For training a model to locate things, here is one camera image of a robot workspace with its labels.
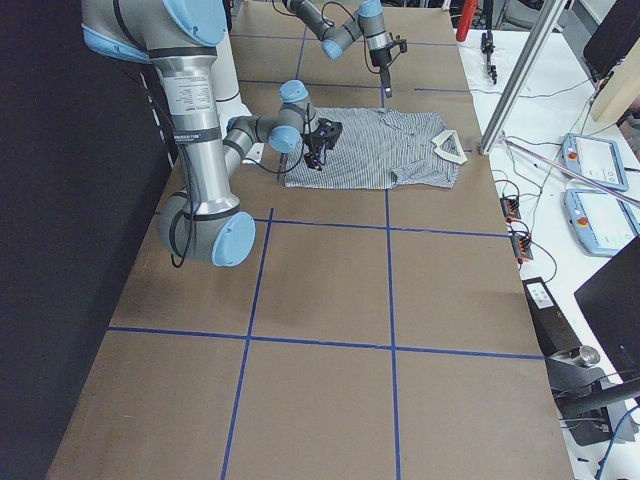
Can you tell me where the black monitor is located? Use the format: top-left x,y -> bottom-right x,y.
574,239 -> 639,378

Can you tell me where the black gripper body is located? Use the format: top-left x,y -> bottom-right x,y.
303,130 -> 328,169
369,45 -> 393,70

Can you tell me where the lower teach pendant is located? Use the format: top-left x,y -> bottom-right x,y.
564,189 -> 639,257

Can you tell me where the black power box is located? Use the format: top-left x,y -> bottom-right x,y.
522,277 -> 601,368

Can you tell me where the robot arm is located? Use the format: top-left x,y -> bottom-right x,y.
81,1 -> 342,267
271,0 -> 408,99

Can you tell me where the striped polo shirt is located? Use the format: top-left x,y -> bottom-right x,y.
284,107 -> 467,190

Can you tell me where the red cylinder object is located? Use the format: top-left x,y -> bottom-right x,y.
456,0 -> 479,42

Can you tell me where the black tripod stick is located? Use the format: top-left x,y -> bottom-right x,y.
481,0 -> 498,85

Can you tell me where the grabber stick tool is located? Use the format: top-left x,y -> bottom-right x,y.
501,136 -> 640,208

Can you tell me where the teach pendant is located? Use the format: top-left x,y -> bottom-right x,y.
561,133 -> 629,192
564,189 -> 639,257

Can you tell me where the aluminium frame post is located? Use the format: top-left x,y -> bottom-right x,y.
479,1 -> 566,155

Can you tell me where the upper teach pendant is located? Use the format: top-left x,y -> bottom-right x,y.
561,133 -> 629,192

